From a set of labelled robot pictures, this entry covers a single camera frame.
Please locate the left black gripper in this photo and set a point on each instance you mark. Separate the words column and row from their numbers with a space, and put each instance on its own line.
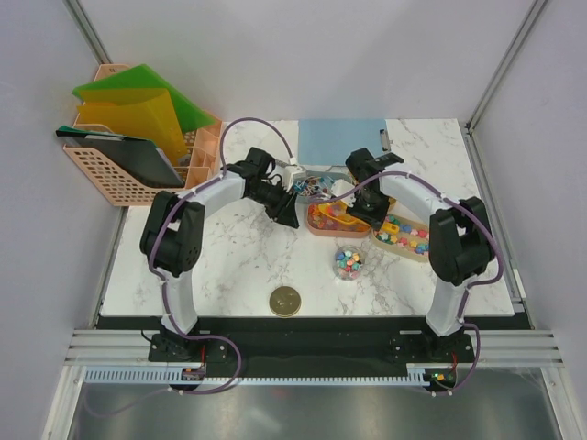
column 283, row 212

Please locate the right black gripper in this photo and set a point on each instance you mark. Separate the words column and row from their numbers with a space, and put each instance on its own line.
column 375, row 219

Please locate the orange plastic scoop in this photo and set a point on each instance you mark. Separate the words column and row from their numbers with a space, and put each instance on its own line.
column 334, row 217

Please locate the pink tray star candies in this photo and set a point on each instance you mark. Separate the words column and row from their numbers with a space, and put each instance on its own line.
column 332, row 233

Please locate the beige tray colourful candies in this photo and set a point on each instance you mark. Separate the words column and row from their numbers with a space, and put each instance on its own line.
column 403, row 237

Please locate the blue tray of lollipops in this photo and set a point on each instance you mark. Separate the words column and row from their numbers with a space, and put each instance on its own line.
column 317, row 185

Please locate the clear plastic jar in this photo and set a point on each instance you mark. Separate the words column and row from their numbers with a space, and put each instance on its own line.
column 348, row 262

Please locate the gold jar lid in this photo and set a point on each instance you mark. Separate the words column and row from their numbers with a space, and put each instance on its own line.
column 285, row 301

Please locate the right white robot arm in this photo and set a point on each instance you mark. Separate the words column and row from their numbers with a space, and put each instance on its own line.
column 462, row 250

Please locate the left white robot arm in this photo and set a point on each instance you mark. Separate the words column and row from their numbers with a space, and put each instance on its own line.
column 173, row 235

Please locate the white spiral notebook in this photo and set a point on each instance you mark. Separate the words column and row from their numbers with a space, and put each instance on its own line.
column 283, row 164

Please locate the blue clipboard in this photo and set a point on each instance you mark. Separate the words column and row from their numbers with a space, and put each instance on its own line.
column 329, row 142

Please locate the black folder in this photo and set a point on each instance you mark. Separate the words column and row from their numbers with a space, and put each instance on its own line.
column 139, row 157

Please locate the pink file organizer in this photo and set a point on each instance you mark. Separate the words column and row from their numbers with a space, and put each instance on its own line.
column 121, row 189

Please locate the yellow plastic folder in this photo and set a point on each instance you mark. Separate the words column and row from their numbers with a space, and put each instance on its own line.
column 151, row 118

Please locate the green plastic folder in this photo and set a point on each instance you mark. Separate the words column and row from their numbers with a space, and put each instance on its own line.
column 112, row 80

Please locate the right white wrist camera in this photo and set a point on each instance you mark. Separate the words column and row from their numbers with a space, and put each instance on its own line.
column 343, row 191

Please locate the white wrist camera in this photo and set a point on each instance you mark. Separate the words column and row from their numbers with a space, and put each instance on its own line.
column 291, row 174
column 343, row 191

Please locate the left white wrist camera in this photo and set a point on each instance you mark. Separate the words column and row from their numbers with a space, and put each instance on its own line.
column 291, row 174

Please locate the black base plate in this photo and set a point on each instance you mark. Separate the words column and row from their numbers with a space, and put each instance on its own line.
column 313, row 345

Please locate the aluminium frame rail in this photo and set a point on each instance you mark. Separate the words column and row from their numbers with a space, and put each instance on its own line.
column 499, row 348

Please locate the white cable duct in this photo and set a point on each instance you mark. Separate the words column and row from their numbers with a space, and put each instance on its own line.
column 176, row 375

